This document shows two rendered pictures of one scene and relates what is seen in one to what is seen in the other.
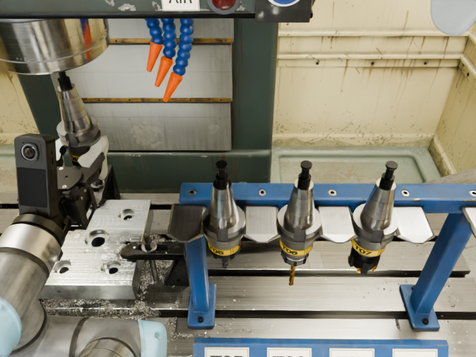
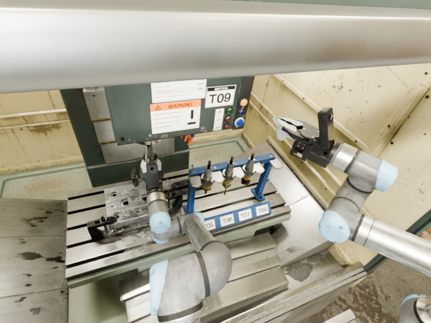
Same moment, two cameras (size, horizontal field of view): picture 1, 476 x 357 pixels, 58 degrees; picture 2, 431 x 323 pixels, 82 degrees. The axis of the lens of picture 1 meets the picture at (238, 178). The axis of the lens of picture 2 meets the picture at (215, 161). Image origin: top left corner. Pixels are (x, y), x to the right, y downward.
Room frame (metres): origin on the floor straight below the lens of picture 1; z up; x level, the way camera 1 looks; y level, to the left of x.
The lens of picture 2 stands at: (-0.28, 0.38, 2.06)
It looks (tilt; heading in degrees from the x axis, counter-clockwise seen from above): 43 degrees down; 331
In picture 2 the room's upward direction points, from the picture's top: 8 degrees clockwise
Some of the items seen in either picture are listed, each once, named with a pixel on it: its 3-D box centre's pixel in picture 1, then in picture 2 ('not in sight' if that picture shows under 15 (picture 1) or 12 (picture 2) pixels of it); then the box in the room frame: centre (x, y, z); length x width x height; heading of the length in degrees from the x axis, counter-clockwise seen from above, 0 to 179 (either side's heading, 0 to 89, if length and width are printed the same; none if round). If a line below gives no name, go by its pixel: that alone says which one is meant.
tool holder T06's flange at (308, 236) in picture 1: (298, 224); (228, 174); (0.43, -0.09, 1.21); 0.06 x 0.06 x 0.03
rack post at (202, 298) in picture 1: (197, 261); (191, 195); (0.49, 0.08, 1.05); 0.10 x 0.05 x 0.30; 179
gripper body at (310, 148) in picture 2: not in sight; (315, 145); (0.12, -0.16, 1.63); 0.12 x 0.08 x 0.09; 29
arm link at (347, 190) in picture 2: not in sight; (350, 197); (-0.03, -0.23, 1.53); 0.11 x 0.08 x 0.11; 117
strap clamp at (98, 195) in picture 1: (102, 193); (135, 180); (0.74, 0.32, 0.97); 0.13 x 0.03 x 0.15; 179
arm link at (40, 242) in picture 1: (30, 251); (157, 200); (0.36, 0.27, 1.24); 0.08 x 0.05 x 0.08; 84
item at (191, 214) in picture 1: (186, 223); (196, 181); (0.43, 0.08, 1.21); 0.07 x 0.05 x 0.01; 179
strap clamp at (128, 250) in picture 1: (154, 258); (170, 198); (0.55, 0.17, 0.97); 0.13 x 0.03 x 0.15; 89
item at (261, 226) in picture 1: (261, 224); (218, 177); (0.43, -0.03, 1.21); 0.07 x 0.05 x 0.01; 179
